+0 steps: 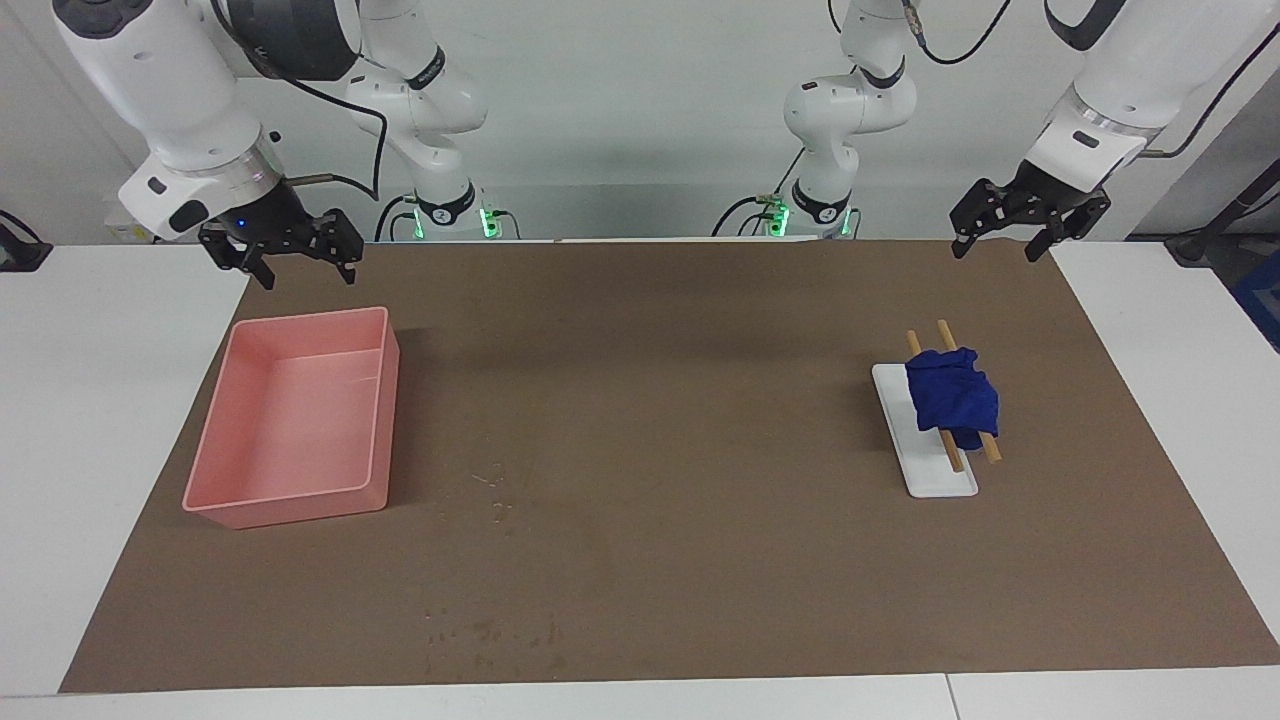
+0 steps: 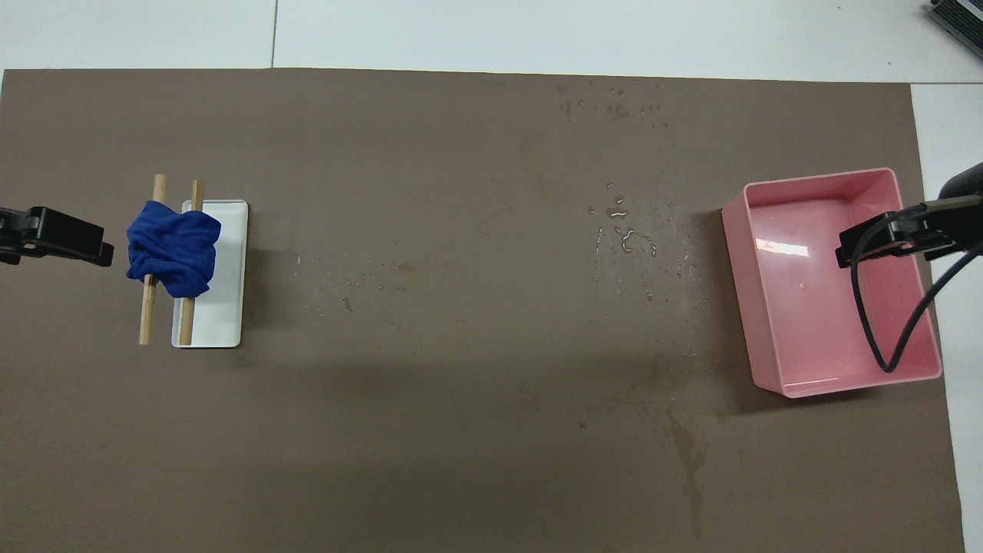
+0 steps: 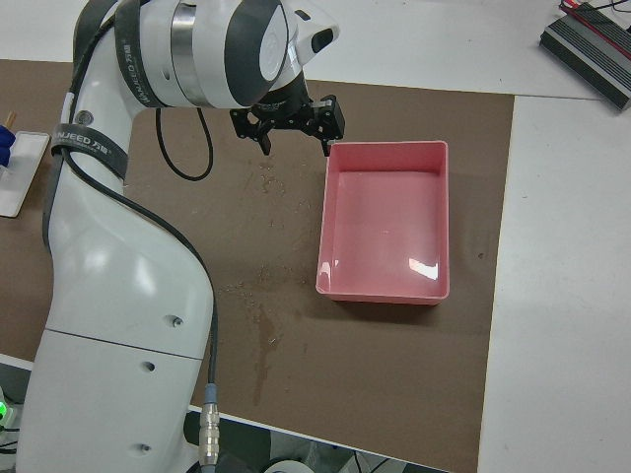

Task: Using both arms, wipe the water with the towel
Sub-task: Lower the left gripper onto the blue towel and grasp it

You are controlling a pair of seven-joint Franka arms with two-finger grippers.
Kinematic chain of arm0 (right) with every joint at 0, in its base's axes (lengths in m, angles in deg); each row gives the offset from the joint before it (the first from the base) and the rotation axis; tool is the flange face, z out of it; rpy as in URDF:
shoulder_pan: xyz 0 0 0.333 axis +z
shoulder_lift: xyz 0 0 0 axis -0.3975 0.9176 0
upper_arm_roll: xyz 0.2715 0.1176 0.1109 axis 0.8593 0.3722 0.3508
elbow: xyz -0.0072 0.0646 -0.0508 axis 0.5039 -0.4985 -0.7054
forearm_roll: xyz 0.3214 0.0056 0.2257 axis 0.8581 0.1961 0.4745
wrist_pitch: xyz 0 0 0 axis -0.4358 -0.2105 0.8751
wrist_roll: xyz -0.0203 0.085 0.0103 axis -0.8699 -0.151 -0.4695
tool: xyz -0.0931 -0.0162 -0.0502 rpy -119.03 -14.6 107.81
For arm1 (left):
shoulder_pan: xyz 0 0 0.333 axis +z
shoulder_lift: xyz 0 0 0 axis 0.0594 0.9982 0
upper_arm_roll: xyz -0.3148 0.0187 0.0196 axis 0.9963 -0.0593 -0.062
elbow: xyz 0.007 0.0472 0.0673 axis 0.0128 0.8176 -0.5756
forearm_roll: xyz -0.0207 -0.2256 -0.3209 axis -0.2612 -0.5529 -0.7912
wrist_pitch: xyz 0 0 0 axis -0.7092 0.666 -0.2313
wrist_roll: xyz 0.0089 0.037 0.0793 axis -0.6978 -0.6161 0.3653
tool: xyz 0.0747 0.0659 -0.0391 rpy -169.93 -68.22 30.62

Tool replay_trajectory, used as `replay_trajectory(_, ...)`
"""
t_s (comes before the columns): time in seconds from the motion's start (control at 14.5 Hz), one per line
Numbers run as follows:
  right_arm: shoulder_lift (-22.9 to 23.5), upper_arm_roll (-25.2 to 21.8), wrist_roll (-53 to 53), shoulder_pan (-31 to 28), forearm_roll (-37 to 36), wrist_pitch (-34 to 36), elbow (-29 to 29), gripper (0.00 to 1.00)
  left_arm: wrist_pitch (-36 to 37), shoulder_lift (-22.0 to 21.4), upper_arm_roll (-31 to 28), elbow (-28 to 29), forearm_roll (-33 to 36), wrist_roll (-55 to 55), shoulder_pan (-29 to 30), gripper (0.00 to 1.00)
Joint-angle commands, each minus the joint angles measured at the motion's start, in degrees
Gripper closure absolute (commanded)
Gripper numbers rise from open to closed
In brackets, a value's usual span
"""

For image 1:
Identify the pink plastic bin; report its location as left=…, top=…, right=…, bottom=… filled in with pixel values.
left=182, top=306, right=401, bottom=530

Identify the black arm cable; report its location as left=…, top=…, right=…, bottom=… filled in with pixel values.
left=903, top=0, right=1280, bottom=159
left=285, top=75, right=389, bottom=201

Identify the black left base cable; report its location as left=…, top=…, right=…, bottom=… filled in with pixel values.
left=712, top=150, right=806, bottom=239

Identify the white power strip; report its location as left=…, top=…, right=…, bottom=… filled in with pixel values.
left=104, top=200, right=161, bottom=244

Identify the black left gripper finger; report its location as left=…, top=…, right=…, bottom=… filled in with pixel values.
left=950, top=178, right=1013, bottom=259
left=1026, top=192, right=1111, bottom=263

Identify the black clamp mount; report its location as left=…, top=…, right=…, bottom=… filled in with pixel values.
left=0, top=210, right=53, bottom=273

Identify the brown table mat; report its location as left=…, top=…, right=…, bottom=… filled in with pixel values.
left=58, top=238, right=1280, bottom=694

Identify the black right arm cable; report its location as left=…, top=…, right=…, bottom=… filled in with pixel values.
left=285, top=75, right=389, bottom=201

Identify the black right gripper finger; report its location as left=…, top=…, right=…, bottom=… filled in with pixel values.
left=312, top=208, right=363, bottom=284
left=200, top=225, right=276, bottom=291

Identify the blue box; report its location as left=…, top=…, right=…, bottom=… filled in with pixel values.
left=1232, top=250, right=1280, bottom=353

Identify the black right base cable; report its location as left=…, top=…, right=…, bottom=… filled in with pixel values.
left=376, top=193, right=419, bottom=243

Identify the black base cable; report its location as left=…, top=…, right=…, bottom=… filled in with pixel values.
left=712, top=150, right=806, bottom=239
left=376, top=193, right=419, bottom=243

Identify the wooden rack rod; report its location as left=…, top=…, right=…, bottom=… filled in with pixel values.
left=906, top=330, right=965, bottom=474
left=937, top=319, right=1003, bottom=464

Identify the blue cloth towel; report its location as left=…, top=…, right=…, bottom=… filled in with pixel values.
left=905, top=346, right=1001, bottom=451

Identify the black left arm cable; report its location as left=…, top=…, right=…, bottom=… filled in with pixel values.
left=903, top=0, right=1280, bottom=159

